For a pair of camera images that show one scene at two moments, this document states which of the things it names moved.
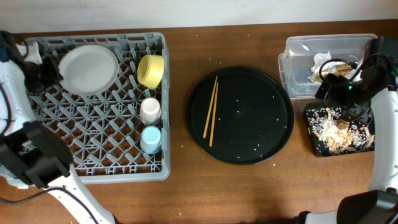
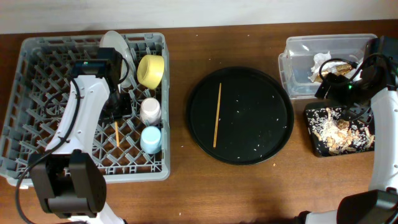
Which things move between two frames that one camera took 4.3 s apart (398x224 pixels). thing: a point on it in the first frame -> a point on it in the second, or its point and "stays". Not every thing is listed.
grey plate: [87, 70] -> [114, 39]
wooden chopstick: [208, 119] -> [117, 135]
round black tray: [240, 116] stays
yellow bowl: [150, 71] stays
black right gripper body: [327, 86] stays
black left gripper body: [43, 77] -> [120, 106]
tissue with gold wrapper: [323, 65] stays
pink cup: [150, 111] stays
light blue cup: [150, 140] stays
